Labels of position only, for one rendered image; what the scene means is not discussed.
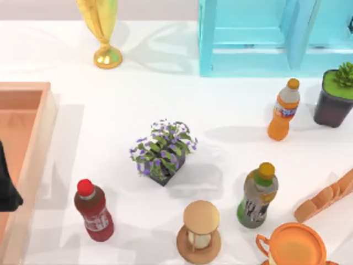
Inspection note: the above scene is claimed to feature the purple flower plant pot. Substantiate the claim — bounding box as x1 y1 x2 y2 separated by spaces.
129 119 199 187

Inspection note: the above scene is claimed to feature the wooden hourglass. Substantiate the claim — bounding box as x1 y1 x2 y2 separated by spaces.
176 200 222 262

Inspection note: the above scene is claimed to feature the green label bottle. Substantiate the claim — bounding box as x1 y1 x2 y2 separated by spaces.
236 162 279 229

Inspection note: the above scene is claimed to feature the orange soda bottle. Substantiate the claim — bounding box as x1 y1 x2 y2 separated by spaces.
267 78 301 142

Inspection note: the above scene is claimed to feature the red cap cola bottle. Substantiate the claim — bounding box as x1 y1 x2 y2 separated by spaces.
73 179 115 242

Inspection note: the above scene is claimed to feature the light blue rack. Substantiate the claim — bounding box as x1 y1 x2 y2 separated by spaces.
197 0 353 78

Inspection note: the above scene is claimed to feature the gold trophy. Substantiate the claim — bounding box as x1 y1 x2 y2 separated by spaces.
76 0 124 70

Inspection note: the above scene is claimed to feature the shallow salmon-coloured box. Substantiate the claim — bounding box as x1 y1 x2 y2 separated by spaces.
0 82 58 265

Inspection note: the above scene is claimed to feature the succulent in dark pot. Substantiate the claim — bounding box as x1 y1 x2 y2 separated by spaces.
313 62 353 128

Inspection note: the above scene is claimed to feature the orange wooden rack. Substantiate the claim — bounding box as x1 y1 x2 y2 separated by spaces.
293 168 353 223

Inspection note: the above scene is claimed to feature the orange trophy cup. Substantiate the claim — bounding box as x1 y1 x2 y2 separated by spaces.
255 222 340 265

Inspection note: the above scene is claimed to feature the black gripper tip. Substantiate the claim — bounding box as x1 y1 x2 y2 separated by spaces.
0 141 24 213

